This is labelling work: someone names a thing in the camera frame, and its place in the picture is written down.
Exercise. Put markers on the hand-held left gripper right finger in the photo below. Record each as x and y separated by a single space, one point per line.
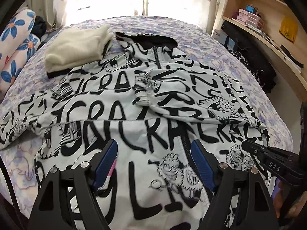
201 164

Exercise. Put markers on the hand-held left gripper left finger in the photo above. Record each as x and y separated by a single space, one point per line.
105 164

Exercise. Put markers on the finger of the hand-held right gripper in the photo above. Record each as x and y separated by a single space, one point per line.
254 148

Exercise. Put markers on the black and white printed jacket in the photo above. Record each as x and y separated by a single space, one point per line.
144 129

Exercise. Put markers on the dark clothes pile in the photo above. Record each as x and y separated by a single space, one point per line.
39 26

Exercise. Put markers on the black patterned cloth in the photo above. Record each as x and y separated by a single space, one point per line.
259 74

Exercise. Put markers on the black flat object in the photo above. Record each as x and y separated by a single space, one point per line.
290 55

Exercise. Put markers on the folded black garment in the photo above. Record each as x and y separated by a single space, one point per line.
56 73

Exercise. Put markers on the purple cat print blanket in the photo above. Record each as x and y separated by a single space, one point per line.
215 43

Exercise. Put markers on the white cardboard box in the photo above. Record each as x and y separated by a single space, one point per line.
221 38

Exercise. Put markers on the black bag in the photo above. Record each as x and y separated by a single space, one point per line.
231 28

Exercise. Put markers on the folded cream garment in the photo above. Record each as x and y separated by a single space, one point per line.
76 45

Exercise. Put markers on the yellow cloth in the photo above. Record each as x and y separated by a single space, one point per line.
289 28

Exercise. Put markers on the pink drawer organizer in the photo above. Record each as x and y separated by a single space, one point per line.
255 20

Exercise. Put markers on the pink storage boxes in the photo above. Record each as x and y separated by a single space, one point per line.
241 15

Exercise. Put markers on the small blue box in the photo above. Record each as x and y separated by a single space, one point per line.
250 8

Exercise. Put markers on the wooden shelf desk unit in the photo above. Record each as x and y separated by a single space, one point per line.
271 7

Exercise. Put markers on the rolled blue floral quilt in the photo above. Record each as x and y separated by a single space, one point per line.
14 45

